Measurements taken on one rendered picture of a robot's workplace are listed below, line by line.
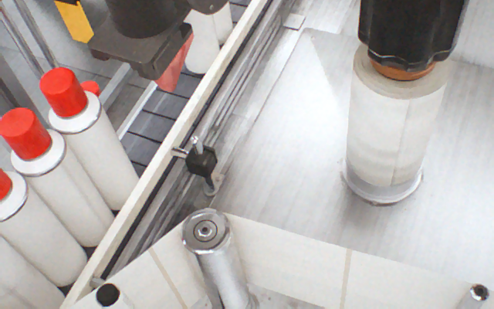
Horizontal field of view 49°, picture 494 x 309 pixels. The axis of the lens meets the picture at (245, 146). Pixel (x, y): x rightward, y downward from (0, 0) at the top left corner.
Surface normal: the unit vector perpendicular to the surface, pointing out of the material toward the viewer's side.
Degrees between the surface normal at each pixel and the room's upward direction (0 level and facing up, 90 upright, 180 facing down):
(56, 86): 2
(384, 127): 91
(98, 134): 90
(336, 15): 0
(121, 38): 0
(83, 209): 90
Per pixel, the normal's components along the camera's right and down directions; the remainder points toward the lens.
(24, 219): 0.81, 0.43
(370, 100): -0.72, 0.62
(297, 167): -0.11, -0.57
